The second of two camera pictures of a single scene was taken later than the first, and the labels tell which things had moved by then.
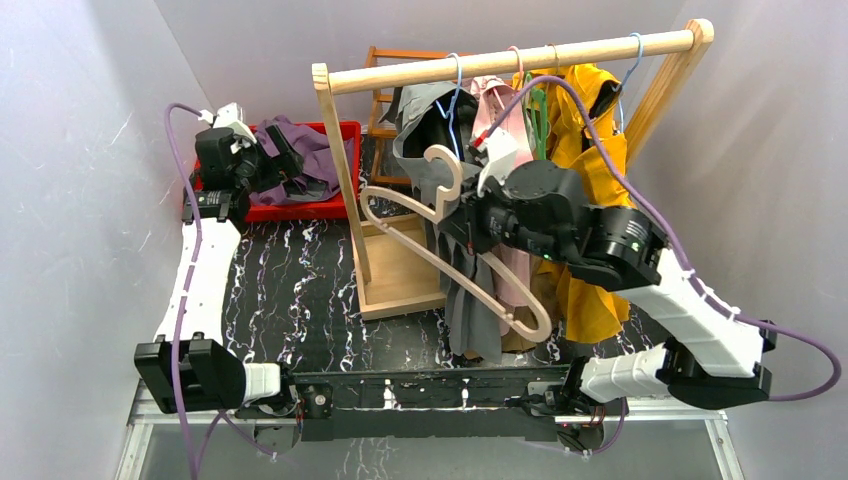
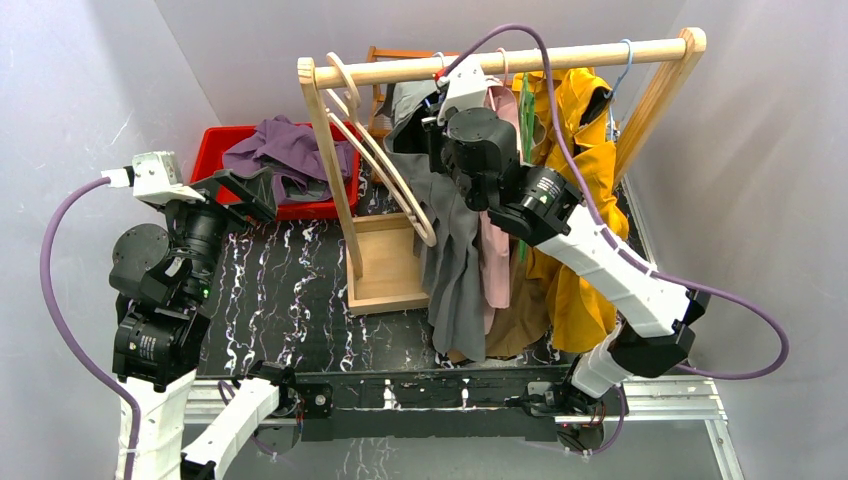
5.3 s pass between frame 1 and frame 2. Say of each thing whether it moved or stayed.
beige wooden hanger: moved
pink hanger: moved
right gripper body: moved
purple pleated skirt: stayed
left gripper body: moved
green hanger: moved
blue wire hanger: moved
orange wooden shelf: stayed
